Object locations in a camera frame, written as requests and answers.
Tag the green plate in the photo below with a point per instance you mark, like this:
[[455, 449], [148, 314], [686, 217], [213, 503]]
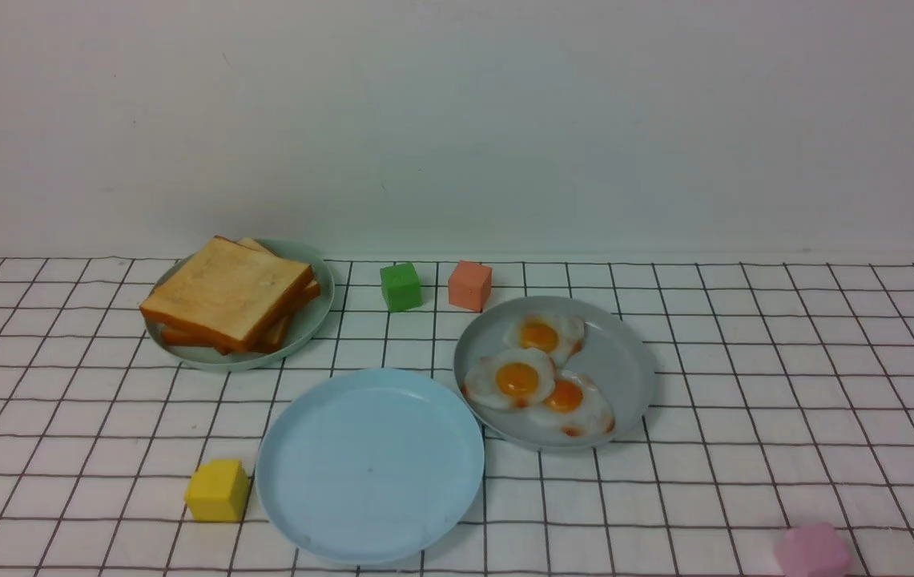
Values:
[[304, 326]]

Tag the orange cube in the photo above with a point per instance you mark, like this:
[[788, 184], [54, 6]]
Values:
[[470, 286]]

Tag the pink cube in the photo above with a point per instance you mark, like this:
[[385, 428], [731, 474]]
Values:
[[813, 550]]

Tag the green cube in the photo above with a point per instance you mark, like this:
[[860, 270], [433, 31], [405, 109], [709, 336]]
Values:
[[401, 287]]

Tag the fried egg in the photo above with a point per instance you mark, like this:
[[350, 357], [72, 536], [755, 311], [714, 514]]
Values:
[[513, 379], [559, 335], [576, 408]]

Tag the light blue plate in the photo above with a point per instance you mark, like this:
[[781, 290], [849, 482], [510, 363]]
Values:
[[370, 468]]

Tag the toast slice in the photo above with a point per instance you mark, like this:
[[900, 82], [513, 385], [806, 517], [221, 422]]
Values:
[[184, 336], [298, 301], [227, 294]]

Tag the yellow cube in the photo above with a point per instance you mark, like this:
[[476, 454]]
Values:
[[218, 492]]

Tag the grey plate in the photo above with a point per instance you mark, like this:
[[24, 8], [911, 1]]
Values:
[[612, 356]]

